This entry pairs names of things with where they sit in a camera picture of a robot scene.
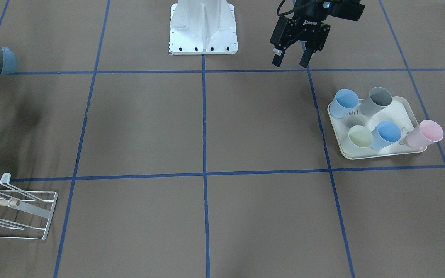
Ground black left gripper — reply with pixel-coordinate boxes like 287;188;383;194
270;0;365;68

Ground grey plastic cup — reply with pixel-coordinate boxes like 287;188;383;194
360;87;392;116

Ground light blue cup rear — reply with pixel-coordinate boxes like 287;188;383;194
328;88;360;119

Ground pale yellow cup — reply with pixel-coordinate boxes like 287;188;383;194
346;125;373;149

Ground blue plastic cup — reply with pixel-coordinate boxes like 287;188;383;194
370;121;402;150

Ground pink plastic cup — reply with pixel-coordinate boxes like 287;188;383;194
406;120;444;149

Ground white plastic tray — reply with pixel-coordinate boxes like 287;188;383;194
329;96;427;160

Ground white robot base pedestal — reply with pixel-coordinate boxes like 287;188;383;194
168;0;238;55

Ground white wire cup rack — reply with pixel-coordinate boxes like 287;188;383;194
0;173;58;241

